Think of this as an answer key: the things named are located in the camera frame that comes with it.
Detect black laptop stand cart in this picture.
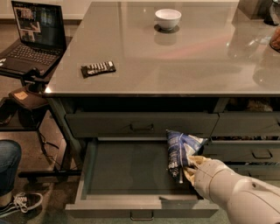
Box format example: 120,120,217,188
0,39,81,181

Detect dark pouch with sticky note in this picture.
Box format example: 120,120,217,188
9,85,48,110

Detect right bottom grey drawer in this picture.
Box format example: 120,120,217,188
230,164,280,180

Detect brown object at right edge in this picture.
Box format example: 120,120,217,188
269,26,280,52

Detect right top grey drawer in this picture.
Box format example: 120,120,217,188
212,112,280,137

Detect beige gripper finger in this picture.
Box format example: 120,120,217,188
183,167,196,186
187,156,208,169

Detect right middle grey drawer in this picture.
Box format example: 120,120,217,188
202,140,280,162

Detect black open laptop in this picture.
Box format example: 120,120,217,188
0,1,67,78

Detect blue jeans leg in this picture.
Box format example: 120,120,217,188
0,140,22,207

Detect white ceramic bowl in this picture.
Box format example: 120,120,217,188
155,9,181,30

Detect blue chip bag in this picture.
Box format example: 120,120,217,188
166,129,207,184

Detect dark snack bar wrapper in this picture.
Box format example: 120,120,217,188
80,61,116,78

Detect closed grey top drawer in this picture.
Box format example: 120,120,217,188
65,112,219,138

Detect open grey middle drawer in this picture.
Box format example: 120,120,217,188
66,141,219,221

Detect black white sneaker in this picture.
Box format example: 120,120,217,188
0,192,43,218

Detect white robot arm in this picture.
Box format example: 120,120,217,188
183,156,280,224

